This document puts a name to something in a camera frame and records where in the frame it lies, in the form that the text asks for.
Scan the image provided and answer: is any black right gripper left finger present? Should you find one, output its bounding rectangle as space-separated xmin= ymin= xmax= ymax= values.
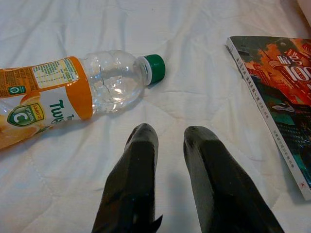
xmin=91 ymin=123 xmax=163 ymax=233

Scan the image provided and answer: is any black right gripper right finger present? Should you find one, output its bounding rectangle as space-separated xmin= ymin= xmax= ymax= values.
xmin=183 ymin=125 xmax=285 ymax=233

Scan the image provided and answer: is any dark red-cover book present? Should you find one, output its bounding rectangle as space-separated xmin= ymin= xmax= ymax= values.
xmin=225 ymin=35 xmax=311 ymax=201

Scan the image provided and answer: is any clear orange-label juice bottle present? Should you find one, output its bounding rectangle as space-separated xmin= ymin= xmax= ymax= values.
xmin=0 ymin=50 xmax=167 ymax=150

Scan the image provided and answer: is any white quilted mattress pad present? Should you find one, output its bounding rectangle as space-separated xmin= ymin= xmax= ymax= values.
xmin=0 ymin=0 xmax=311 ymax=233

